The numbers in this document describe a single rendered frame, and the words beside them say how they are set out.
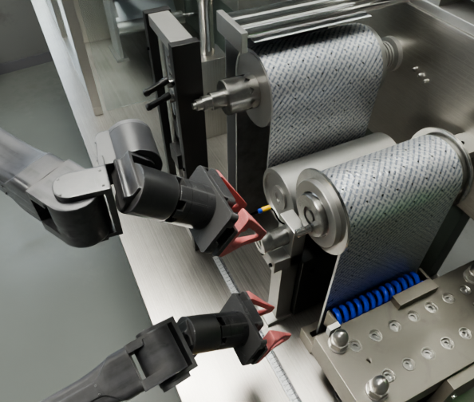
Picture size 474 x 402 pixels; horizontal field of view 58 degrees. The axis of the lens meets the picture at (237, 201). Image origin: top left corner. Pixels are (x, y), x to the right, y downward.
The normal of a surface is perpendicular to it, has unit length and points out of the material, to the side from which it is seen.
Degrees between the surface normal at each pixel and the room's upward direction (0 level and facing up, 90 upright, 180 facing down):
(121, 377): 23
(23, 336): 0
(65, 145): 0
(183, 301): 0
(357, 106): 92
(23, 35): 90
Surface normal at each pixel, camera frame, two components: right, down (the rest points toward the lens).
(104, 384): 0.15, -0.37
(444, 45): -0.90, 0.32
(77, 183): 0.05, -0.64
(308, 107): 0.44, 0.67
